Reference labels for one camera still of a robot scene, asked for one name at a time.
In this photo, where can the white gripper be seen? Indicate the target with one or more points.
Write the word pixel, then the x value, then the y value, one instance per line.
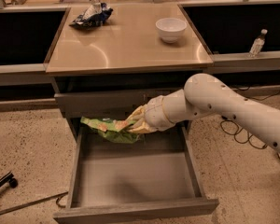
pixel 155 115

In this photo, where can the green rice chip bag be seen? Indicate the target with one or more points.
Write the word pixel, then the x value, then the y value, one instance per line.
pixel 113 130

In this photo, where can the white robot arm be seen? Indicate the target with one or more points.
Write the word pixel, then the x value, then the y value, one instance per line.
pixel 203 95

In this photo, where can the closed grey top drawer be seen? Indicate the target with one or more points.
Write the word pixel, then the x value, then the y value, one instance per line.
pixel 106 104

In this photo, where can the grey drawer cabinet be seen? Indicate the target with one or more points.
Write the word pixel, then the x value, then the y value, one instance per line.
pixel 126 53

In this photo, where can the open grey middle drawer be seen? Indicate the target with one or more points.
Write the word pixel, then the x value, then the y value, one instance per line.
pixel 156 177

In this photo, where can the blue white snack bag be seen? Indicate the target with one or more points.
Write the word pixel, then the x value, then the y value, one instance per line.
pixel 94 16

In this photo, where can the white bowl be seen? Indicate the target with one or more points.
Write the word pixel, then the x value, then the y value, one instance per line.
pixel 170 29

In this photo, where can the grey metal rod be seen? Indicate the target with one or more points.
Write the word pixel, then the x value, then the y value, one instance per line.
pixel 25 205

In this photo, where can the clear plastic water bottle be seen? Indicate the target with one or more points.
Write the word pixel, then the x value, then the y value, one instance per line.
pixel 258 43

